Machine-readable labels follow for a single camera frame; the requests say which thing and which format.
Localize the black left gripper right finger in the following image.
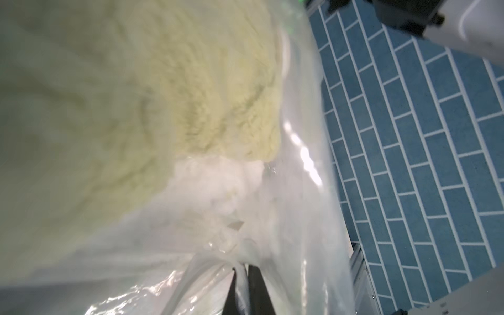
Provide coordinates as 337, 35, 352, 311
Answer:
248, 265, 276, 315

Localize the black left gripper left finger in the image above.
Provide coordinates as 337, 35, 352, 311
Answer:
221, 270, 238, 315

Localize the clear plastic vacuum bag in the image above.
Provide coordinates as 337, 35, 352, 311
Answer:
1, 1, 354, 314

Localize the pale yellow fleece blanket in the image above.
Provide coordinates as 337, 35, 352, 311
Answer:
1, 1, 282, 285

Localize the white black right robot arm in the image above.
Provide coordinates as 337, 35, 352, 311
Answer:
367, 0, 503, 66

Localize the aluminium corner post left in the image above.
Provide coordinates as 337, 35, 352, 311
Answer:
350, 243, 381, 315

